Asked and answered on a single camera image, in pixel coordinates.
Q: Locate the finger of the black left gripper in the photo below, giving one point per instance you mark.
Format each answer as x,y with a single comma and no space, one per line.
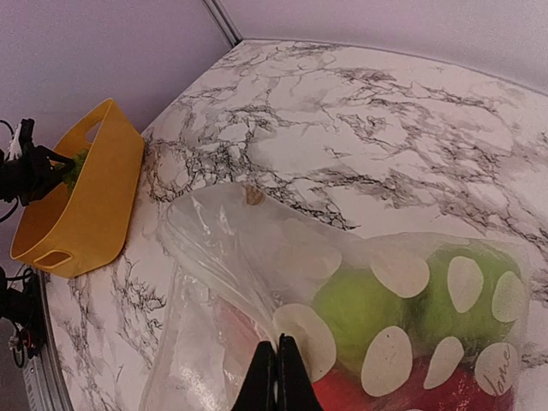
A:
54,158
54,178

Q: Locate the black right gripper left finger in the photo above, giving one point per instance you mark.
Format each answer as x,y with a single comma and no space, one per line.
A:
257,390

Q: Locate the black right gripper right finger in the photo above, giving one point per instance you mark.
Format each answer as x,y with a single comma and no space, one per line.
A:
294,388

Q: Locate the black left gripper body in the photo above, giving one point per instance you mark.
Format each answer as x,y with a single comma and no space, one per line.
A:
28,178

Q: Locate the fake green apple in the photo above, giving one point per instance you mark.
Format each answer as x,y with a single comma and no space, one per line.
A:
356,306
457,301

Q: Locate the clear polka dot zip bag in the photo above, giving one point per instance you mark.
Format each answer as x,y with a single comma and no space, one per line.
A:
272,310

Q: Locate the fake green lettuce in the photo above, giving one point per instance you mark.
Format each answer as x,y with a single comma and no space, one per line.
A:
77,169

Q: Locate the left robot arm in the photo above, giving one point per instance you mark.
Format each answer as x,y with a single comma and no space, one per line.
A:
20,303

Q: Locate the fake red pepper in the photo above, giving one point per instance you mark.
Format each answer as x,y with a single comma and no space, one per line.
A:
337,391

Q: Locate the yellow plastic basket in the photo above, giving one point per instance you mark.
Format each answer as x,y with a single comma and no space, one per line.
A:
69,233

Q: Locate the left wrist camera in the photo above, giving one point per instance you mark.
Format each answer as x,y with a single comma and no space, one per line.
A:
22,134

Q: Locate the left aluminium frame post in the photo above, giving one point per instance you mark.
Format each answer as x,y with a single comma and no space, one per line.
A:
224,22

